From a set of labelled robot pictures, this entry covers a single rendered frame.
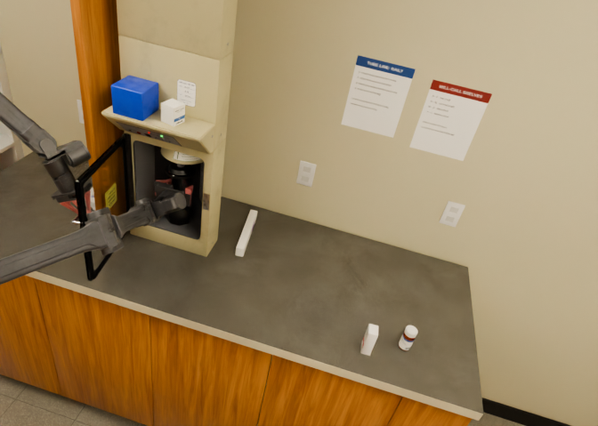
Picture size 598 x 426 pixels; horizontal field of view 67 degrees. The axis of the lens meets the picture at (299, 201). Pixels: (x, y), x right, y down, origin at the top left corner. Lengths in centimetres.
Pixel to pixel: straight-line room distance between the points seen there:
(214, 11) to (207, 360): 117
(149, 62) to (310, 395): 123
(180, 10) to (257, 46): 48
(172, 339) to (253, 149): 83
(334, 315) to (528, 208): 88
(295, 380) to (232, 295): 37
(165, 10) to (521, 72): 116
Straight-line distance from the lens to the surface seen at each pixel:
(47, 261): 108
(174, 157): 161
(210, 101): 144
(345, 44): 171
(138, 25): 147
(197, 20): 138
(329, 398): 173
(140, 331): 180
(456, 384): 166
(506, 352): 254
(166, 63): 146
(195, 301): 163
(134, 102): 143
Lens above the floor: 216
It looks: 35 degrees down
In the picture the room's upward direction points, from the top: 12 degrees clockwise
